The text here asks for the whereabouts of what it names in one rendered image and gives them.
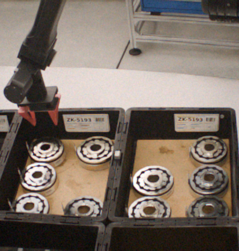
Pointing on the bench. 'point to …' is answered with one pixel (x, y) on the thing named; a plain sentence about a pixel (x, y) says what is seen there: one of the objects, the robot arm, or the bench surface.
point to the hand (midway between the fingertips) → (45, 121)
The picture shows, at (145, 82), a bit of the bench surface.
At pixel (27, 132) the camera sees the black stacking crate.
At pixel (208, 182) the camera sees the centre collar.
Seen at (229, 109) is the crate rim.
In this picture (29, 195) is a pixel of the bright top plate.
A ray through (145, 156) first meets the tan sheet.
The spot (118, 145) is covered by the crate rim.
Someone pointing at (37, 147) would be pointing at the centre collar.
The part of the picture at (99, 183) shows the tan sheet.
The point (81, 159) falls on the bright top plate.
